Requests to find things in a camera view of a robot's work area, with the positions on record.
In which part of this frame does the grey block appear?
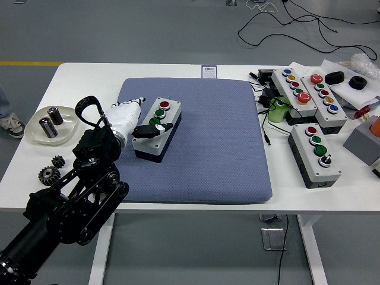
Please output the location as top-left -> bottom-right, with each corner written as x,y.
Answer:
343,115 -> 380,166

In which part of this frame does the black power adapter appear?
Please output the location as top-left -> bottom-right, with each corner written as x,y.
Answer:
257,87 -> 281,108

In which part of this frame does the black floor cable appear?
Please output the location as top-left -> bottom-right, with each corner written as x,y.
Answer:
237,0 -> 380,60

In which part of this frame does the green plastic cylinder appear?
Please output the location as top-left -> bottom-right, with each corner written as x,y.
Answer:
268,97 -> 293,123

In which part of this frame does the black cable with plug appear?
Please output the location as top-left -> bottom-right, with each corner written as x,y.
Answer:
248,72 -> 295,146

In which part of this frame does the person's shoe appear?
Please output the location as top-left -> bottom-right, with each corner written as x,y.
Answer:
0,111 -> 26,140

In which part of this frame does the blue-grey padded mat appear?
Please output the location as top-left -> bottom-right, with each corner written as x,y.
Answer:
114,77 -> 273,204

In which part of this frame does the white foam sheet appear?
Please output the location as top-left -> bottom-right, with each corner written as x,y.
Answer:
320,59 -> 380,112

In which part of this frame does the metal floor socket plate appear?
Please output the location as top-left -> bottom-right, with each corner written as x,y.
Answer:
261,227 -> 288,251

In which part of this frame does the black cable under table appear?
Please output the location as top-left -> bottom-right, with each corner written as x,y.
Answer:
275,214 -> 289,285

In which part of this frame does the person's leg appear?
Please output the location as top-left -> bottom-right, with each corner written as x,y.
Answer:
0,85 -> 12,119

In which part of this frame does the black cylinder with silver cap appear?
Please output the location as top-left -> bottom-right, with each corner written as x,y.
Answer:
47,107 -> 64,125
39,116 -> 58,138

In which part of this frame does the orange object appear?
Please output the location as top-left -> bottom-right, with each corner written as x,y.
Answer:
369,115 -> 380,135

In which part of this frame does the small black device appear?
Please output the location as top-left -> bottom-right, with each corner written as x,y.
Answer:
256,69 -> 274,84

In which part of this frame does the white floor cable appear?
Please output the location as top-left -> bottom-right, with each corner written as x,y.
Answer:
246,0 -> 280,13

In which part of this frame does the clear bubble wrap bag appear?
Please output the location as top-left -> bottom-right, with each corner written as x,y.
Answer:
338,53 -> 380,80

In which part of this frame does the five-button box with mushroom button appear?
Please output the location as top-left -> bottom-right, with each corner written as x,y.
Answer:
271,68 -> 318,125
300,73 -> 349,135

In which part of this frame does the red knob handle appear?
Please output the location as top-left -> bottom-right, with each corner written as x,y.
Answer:
353,106 -> 372,120

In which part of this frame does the barcode label sticker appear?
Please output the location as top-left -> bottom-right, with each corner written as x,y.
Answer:
201,65 -> 218,79

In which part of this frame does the yellow floor tape line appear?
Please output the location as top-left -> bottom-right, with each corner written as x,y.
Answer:
0,61 -> 63,67

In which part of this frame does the white shallow dish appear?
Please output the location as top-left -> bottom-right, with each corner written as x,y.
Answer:
24,106 -> 80,146

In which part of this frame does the grey button box with switch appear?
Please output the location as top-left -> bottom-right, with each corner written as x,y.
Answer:
287,123 -> 342,189
131,97 -> 182,164

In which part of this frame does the black foam ring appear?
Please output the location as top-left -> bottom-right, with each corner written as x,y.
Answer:
324,71 -> 346,86
348,75 -> 368,90

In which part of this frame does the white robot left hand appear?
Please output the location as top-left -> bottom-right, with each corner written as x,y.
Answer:
102,96 -> 173,149

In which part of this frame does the large dark metal gear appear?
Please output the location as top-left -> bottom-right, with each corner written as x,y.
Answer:
37,166 -> 62,187

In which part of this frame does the white table leg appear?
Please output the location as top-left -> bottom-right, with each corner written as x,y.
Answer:
88,212 -> 116,285
296,214 -> 329,285

